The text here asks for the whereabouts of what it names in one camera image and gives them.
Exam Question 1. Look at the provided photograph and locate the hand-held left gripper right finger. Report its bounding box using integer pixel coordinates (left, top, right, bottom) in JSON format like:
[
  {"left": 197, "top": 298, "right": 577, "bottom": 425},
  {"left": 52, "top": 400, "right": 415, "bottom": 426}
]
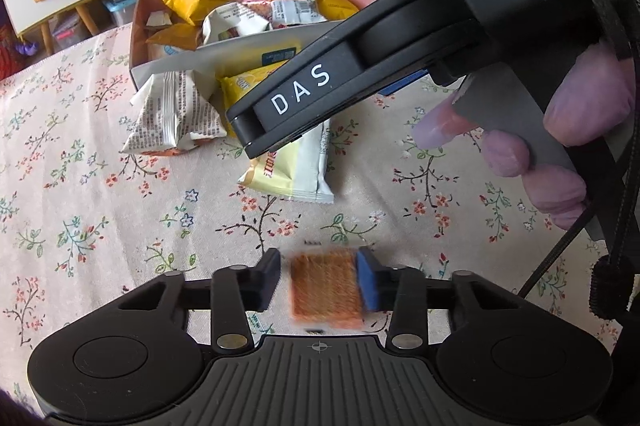
[{"left": 356, "top": 247, "right": 521, "bottom": 354}]

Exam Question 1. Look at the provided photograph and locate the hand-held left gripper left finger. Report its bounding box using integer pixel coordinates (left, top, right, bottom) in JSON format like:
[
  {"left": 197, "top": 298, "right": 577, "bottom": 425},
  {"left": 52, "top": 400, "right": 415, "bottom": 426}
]
[{"left": 116, "top": 249, "right": 282, "bottom": 354}]

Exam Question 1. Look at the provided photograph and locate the orange wafer packet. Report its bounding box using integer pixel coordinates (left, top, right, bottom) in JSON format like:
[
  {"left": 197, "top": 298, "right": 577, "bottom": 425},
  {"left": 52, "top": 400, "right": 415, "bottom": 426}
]
[{"left": 289, "top": 249, "right": 365, "bottom": 326}]

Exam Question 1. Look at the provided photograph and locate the pale cream snack packet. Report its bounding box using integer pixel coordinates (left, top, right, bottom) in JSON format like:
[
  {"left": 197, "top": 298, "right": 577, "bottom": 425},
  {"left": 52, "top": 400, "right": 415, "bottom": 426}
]
[{"left": 237, "top": 119, "right": 335, "bottom": 205}]

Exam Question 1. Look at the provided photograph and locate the grey white snack packet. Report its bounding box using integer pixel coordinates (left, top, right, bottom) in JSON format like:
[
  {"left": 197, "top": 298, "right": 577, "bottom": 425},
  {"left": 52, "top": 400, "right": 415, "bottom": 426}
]
[{"left": 270, "top": 0, "right": 323, "bottom": 27}]

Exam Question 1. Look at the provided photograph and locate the yellow blue-label snack packet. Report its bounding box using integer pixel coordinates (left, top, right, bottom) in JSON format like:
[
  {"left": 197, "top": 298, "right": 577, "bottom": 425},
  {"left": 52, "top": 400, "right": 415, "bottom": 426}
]
[{"left": 217, "top": 59, "right": 301, "bottom": 124}]

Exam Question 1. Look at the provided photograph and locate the white green nut packet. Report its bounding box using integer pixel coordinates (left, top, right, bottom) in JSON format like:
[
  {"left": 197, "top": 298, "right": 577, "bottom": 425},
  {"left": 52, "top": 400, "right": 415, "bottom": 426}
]
[{"left": 201, "top": 1, "right": 271, "bottom": 44}]

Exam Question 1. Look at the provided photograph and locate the pink cardboard box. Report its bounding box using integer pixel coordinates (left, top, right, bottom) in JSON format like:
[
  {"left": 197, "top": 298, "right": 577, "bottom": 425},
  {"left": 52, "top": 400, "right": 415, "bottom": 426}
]
[{"left": 129, "top": 0, "right": 378, "bottom": 90}]

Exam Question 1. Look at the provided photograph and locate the white text-printed snack packet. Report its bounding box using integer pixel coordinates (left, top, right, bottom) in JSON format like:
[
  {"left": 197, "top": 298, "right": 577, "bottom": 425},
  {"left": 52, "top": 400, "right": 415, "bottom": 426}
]
[{"left": 119, "top": 69, "right": 227, "bottom": 155}]

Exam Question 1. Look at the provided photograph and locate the dark yellow snack packet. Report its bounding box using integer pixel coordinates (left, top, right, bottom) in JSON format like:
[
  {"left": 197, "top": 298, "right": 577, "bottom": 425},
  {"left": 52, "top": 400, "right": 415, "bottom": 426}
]
[{"left": 145, "top": 24, "right": 206, "bottom": 57}]

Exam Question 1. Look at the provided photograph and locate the person's right hand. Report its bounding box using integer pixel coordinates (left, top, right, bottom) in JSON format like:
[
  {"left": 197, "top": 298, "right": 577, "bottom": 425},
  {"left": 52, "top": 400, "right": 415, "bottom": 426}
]
[{"left": 411, "top": 41, "right": 637, "bottom": 231}]

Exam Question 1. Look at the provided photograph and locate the floral tablecloth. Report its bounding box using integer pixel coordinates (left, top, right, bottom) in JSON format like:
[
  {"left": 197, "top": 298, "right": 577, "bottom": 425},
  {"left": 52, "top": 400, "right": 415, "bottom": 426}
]
[{"left": 0, "top": 0, "right": 640, "bottom": 407}]

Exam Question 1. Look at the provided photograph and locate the blue-lid plastic storage box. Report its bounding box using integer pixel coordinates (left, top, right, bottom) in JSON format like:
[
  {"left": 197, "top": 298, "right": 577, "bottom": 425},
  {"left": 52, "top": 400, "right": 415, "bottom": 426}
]
[{"left": 102, "top": 0, "right": 143, "bottom": 27}]

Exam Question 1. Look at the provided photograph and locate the clear plastic storage box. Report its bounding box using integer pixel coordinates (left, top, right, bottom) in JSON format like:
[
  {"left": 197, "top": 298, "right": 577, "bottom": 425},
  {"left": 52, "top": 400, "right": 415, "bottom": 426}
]
[{"left": 50, "top": 14, "right": 93, "bottom": 52}]

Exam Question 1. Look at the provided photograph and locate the black cable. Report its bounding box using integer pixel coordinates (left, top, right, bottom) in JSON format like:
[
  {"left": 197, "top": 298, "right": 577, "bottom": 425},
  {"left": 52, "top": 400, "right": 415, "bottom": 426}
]
[{"left": 517, "top": 201, "right": 601, "bottom": 299}]

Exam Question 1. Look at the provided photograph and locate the black strap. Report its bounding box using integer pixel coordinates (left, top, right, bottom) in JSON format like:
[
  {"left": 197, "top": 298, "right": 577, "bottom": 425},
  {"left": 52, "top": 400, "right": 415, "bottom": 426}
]
[{"left": 587, "top": 146, "right": 640, "bottom": 319}]

